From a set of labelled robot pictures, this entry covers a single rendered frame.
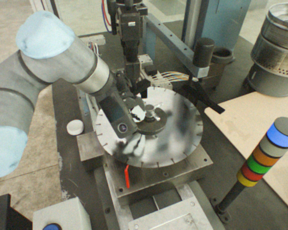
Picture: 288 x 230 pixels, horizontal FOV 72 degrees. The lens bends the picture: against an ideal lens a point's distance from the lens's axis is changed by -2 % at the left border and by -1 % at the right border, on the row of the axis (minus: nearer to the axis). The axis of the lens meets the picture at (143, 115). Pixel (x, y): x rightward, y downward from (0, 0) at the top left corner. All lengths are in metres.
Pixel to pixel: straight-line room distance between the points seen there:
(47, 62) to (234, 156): 0.72
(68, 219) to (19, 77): 0.35
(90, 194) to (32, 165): 1.15
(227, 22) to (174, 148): 0.85
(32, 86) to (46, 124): 1.70
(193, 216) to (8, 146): 0.42
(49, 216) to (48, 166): 1.21
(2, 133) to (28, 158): 1.60
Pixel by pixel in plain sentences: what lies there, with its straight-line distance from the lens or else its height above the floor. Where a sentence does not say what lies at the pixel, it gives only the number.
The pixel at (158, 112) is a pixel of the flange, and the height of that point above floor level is 0.96.
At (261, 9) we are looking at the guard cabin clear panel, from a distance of 1.69.
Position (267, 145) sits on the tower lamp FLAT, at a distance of 0.42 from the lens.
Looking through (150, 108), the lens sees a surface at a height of 1.00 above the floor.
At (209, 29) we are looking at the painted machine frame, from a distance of 1.18.
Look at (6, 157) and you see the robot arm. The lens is 0.29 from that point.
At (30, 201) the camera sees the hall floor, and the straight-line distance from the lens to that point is 1.70.
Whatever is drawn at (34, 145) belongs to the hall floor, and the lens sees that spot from 1.95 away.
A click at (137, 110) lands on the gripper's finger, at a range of 0.52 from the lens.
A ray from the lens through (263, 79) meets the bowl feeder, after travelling 1.14.
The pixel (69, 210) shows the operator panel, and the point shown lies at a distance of 0.57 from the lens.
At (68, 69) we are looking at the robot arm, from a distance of 0.36.
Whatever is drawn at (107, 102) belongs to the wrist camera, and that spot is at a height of 1.12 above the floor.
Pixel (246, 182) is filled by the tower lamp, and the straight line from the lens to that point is 0.52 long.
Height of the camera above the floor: 1.41
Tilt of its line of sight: 47 degrees down
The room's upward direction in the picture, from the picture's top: straight up
